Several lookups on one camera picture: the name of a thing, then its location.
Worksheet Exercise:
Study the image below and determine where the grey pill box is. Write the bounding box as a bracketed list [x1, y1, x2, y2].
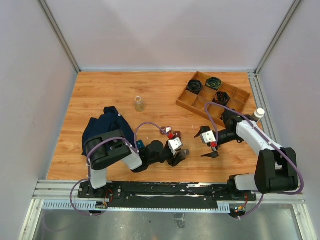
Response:
[180, 149, 190, 157]

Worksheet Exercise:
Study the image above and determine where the clear glass pill jar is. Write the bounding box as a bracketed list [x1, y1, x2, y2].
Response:
[134, 96, 145, 112]

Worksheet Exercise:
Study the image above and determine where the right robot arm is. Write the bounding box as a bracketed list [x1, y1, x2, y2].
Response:
[197, 109, 299, 200]

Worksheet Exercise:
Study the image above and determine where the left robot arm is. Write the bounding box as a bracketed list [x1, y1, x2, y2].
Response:
[84, 130, 190, 198]

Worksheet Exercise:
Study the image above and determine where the brown double pill box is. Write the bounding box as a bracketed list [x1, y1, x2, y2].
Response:
[172, 131, 181, 138]

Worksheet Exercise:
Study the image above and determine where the teal pill box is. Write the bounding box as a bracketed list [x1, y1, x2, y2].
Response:
[136, 140, 145, 150]

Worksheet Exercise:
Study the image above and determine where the wooden divided tray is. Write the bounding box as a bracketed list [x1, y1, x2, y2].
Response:
[176, 71, 251, 127]

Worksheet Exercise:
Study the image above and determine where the black yellow rolled sock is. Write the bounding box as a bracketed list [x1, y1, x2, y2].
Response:
[205, 77, 222, 91]

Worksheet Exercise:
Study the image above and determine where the dark bottle white cap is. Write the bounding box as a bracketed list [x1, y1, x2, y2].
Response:
[253, 108, 266, 123]

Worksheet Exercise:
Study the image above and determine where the dark blue cloth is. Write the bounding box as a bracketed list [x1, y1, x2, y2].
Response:
[81, 106, 135, 156]

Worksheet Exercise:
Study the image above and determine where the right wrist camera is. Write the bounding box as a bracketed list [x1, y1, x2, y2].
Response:
[200, 130, 217, 148]

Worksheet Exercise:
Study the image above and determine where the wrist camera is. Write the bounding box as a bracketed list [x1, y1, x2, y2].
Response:
[168, 137, 183, 155]
[200, 130, 217, 148]

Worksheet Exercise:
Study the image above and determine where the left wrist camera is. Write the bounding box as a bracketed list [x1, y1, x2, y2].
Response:
[168, 137, 183, 155]

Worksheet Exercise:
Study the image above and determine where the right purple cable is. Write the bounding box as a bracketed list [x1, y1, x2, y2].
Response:
[204, 101, 305, 220]

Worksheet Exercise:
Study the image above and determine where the purple cable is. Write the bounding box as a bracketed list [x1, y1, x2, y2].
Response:
[69, 121, 175, 217]
[204, 101, 305, 220]

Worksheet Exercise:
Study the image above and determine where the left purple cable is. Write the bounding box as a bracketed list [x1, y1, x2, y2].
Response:
[69, 121, 175, 217]

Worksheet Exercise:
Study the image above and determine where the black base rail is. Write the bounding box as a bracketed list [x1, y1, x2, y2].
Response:
[77, 181, 257, 210]

